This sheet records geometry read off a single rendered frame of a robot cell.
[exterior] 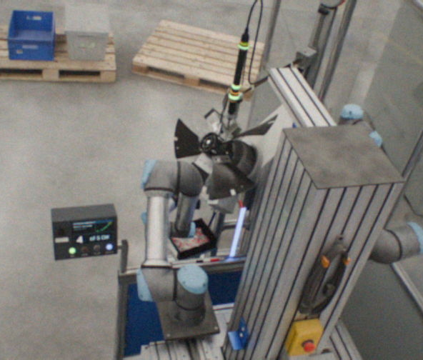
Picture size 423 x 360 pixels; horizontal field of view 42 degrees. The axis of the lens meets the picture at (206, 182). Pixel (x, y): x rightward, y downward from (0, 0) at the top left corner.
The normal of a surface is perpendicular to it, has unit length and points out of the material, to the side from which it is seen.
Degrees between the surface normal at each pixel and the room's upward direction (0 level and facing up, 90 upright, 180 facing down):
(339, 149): 0
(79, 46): 95
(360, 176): 0
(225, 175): 10
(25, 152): 0
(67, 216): 15
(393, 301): 90
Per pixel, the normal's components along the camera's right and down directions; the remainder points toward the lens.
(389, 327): -0.96, 0.07
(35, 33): 0.13, -0.75
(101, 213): 0.06, -0.89
